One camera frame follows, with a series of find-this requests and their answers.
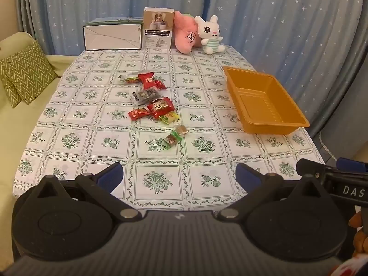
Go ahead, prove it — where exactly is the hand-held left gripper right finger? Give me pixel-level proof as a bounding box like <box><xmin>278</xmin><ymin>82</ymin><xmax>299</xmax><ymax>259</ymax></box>
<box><xmin>217</xmin><ymin>163</ymin><xmax>331</xmax><ymax>223</ymax></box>

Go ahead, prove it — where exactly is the person's right hand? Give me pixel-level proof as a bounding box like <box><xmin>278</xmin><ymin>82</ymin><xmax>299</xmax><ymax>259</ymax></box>
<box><xmin>349</xmin><ymin>211</ymin><xmax>368</xmax><ymax>259</ymax></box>

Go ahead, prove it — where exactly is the green brown candy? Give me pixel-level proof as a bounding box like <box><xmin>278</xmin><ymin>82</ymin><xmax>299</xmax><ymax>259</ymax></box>
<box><xmin>161</xmin><ymin>131</ymin><xmax>183</xmax><ymax>150</ymax></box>

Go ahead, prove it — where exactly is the pink plush toy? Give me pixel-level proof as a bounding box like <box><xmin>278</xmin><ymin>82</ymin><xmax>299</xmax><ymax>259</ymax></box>
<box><xmin>172</xmin><ymin>11</ymin><xmax>202</xmax><ymax>54</ymax></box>

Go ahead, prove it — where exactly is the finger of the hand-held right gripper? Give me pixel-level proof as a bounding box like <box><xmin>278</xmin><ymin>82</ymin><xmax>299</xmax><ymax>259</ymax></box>
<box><xmin>336</xmin><ymin>157</ymin><xmax>368</xmax><ymax>173</ymax></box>
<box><xmin>296</xmin><ymin>158</ymin><xmax>334</xmax><ymax>180</ymax></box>

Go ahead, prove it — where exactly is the white bunny plush toy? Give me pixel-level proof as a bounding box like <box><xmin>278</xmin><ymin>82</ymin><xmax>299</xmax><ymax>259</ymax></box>
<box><xmin>194</xmin><ymin>15</ymin><xmax>224</xmax><ymax>55</ymax></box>

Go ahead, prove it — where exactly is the dark grey snack packet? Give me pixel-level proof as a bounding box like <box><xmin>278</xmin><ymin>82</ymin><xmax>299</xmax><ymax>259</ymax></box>
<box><xmin>129</xmin><ymin>89</ymin><xmax>161</xmax><ymax>105</ymax></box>

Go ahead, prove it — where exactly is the white cardboard box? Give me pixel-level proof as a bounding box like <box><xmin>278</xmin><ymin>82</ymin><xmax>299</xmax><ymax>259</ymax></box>
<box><xmin>83</xmin><ymin>17</ymin><xmax>143</xmax><ymax>52</ymax></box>

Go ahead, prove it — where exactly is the green zigzag pillow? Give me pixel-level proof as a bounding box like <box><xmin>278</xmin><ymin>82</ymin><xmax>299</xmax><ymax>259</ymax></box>
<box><xmin>0</xmin><ymin>40</ymin><xmax>58</xmax><ymax>105</ymax></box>
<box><xmin>0</xmin><ymin>72</ymin><xmax>23</xmax><ymax>109</ymax></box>

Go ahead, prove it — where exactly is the light green sofa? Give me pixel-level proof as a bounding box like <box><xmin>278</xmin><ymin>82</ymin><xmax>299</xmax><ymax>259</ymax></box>
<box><xmin>0</xmin><ymin>32</ymin><xmax>78</xmax><ymax>265</ymax></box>

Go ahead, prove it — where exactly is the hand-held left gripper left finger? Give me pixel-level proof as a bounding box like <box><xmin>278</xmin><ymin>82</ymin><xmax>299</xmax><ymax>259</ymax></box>
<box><xmin>32</xmin><ymin>162</ymin><xmax>141</xmax><ymax>223</ymax></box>

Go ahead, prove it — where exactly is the blue lace-trimmed cover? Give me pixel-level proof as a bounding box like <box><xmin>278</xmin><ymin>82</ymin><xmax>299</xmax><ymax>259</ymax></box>
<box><xmin>318</xmin><ymin>115</ymin><xmax>368</xmax><ymax>164</ymax></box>

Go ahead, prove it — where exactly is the green orange candy packet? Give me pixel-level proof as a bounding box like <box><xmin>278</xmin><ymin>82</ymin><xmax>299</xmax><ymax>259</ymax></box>
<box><xmin>119</xmin><ymin>74</ymin><xmax>140</xmax><ymax>84</ymax></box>

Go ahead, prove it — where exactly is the large red snack packet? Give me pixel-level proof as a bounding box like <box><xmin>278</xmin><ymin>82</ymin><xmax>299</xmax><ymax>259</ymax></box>
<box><xmin>147</xmin><ymin>97</ymin><xmax>176</xmax><ymax>118</ymax></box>

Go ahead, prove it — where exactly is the floral checked tablecloth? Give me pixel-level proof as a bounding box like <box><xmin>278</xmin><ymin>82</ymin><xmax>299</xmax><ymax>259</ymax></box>
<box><xmin>13</xmin><ymin>46</ymin><xmax>325</xmax><ymax>210</ymax></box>

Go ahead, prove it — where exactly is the orange plastic tray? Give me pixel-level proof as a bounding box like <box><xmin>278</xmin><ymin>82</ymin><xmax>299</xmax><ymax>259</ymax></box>
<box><xmin>222</xmin><ymin>66</ymin><xmax>310</xmax><ymax>135</ymax></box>

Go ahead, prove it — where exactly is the red bow-shaped candy packet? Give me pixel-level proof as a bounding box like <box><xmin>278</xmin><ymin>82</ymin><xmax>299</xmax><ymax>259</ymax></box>
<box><xmin>138</xmin><ymin>73</ymin><xmax>158</xmax><ymax>90</ymax></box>

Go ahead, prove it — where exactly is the red foil snack packet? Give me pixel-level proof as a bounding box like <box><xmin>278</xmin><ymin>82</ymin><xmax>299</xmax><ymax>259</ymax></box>
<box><xmin>128</xmin><ymin>107</ymin><xmax>150</xmax><ymax>120</ymax></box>

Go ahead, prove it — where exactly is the beige product box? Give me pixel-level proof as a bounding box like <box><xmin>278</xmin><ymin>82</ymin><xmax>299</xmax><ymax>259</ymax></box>
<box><xmin>143</xmin><ymin>7</ymin><xmax>175</xmax><ymax>49</ymax></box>

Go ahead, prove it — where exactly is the yellow green candy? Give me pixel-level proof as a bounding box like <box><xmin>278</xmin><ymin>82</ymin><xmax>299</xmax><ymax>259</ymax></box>
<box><xmin>159</xmin><ymin>112</ymin><xmax>180</xmax><ymax>125</ymax></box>

